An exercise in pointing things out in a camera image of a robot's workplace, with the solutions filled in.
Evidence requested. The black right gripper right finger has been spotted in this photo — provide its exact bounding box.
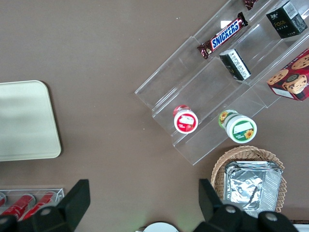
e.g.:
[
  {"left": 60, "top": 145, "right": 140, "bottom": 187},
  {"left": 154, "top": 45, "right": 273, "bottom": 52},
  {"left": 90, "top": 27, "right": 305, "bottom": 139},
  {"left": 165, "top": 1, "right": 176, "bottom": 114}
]
[{"left": 193, "top": 178, "right": 300, "bottom": 232}]

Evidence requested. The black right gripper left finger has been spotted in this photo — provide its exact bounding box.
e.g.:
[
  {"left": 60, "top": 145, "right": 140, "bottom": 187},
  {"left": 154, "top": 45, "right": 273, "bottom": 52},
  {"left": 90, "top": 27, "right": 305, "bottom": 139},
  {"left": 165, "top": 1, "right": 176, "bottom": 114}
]
[{"left": 0, "top": 179, "right": 91, "bottom": 232}]

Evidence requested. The aluminium foil tray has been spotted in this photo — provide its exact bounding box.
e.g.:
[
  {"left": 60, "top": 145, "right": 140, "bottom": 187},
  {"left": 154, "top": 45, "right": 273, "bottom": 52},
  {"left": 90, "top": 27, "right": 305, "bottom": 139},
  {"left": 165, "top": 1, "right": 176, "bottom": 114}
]
[{"left": 224, "top": 160, "right": 283, "bottom": 218}]

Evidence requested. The tan wicker basket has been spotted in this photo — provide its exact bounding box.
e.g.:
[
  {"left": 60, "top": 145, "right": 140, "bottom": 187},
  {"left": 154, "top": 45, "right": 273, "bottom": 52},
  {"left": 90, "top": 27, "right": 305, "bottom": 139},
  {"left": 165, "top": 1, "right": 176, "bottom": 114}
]
[{"left": 211, "top": 145, "right": 287, "bottom": 213}]

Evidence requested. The cream rectangular plastic tray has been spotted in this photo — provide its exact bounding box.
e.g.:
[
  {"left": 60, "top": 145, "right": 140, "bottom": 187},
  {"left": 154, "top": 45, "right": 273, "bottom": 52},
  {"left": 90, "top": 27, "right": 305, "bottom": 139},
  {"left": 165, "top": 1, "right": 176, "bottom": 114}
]
[{"left": 0, "top": 80, "right": 62, "bottom": 162}]

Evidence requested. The clear acrylic can holder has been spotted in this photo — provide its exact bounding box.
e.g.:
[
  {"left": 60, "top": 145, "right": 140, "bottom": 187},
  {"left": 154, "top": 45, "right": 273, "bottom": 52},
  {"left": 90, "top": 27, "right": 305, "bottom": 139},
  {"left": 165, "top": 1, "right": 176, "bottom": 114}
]
[{"left": 0, "top": 188, "right": 65, "bottom": 219}]

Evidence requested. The red cola can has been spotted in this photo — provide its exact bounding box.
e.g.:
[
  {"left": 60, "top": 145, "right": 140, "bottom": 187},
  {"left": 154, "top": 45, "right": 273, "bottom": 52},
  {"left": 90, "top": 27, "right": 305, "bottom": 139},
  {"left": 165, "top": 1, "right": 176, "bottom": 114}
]
[
  {"left": 0, "top": 193, "right": 37, "bottom": 218},
  {"left": 21, "top": 191, "right": 58, "bottom": 220}
]

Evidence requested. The green lid sunflower cup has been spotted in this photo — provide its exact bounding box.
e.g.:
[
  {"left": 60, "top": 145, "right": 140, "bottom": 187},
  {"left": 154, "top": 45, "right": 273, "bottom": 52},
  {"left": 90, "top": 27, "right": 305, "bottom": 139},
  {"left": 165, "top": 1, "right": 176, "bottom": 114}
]
[{"left": 218, "top": 109, "right": 258, "bottom": 144}]

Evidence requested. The red lid strawberry yogurt cup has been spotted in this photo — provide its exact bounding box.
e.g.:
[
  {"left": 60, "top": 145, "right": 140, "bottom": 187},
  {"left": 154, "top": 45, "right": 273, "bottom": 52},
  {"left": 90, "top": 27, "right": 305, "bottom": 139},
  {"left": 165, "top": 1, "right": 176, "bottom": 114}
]
[{"left": 173, "top": 104, "right": 199, "bottom": 134}]

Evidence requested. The clear acrylic stepped display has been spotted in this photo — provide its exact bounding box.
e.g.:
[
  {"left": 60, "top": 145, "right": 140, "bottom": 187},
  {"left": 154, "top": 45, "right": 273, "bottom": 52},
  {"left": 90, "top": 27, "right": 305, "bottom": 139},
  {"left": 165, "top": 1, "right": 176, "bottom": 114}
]
[{"left": 134, "top": 0, "right": 309, "bottom": 166}]

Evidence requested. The black box with white label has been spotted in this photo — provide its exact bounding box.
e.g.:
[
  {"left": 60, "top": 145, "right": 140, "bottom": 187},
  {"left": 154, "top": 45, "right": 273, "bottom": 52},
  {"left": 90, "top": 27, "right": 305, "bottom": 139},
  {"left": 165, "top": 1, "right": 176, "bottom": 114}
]
[{"left": 219, "top": 48, "right": 252, "bottom": 81}]

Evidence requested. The red chocolate chip cookie box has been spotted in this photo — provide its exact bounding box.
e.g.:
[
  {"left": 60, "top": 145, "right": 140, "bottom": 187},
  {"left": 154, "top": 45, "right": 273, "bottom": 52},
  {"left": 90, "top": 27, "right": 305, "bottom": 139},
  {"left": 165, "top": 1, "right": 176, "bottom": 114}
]
[{"left": 267, "top": 48, "right": 309, "bottom": 102}]

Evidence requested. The Snickers chocolate bar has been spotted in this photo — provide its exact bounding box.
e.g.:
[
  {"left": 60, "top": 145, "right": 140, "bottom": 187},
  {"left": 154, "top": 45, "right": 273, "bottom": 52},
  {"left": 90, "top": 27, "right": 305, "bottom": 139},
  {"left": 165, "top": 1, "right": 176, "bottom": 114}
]
[{"left": 197, "top": 12, "right": 249, "bottom": 60}]

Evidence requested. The black box with Face print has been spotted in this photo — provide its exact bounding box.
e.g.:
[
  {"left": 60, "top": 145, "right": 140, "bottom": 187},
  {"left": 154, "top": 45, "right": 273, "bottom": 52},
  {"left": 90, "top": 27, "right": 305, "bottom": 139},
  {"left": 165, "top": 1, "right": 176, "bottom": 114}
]
[{"left": 266, "top": 0, "right": 309, "bottom": 39}]

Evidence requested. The brown wrapped chocolate bar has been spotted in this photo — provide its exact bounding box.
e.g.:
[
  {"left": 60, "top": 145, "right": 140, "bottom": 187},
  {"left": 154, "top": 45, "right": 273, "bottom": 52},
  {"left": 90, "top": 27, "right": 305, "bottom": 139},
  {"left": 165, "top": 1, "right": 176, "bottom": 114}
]
[{"left": 242, "top": 0, "right": 260, "bottom": 11}]

